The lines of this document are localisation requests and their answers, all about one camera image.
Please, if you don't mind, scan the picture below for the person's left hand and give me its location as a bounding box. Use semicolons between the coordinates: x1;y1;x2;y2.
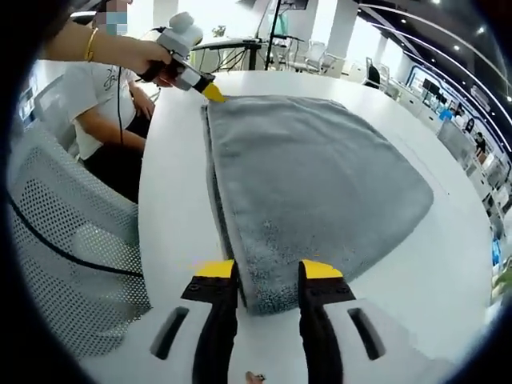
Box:
134;39;174;75

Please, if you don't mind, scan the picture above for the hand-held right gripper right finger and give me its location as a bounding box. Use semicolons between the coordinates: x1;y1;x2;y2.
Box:
298;258;445;384

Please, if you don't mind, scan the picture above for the grey office chair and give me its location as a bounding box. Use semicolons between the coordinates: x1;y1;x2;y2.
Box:
34;75;81;161

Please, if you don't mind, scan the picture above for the white chair with black jacket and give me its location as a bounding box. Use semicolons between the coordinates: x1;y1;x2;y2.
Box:
363;58;391;91

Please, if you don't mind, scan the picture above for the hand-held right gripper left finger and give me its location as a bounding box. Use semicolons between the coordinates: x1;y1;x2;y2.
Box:
78;258;241;384

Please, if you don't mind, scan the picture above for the white mesh office chair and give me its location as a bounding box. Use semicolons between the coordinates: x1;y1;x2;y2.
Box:
7;119;153;361

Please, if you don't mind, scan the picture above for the grey desk partition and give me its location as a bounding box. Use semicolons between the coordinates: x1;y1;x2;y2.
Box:
435;119;475;171

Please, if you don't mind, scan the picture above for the gold bracelet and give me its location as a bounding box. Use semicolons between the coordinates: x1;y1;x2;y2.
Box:
85;26;99;63

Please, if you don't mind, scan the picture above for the thin dark cable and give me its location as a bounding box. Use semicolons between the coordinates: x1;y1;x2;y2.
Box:
115;66;125;145

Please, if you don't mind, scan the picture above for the grey towel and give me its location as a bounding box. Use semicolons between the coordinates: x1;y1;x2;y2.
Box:
201;94;435;317

